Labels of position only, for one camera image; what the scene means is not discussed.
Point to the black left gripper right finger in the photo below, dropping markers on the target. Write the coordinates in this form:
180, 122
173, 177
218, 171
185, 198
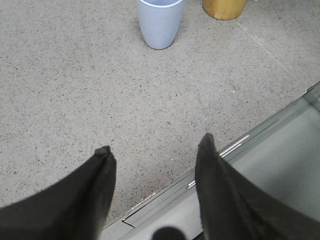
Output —
233, 208

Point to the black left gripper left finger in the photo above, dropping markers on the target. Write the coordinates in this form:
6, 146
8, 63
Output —
74, 208

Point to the blue plastic cup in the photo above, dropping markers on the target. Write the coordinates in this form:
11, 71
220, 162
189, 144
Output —
159, 21

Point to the bamboo cylindrical holder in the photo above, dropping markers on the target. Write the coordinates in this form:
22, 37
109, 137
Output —
224, 9

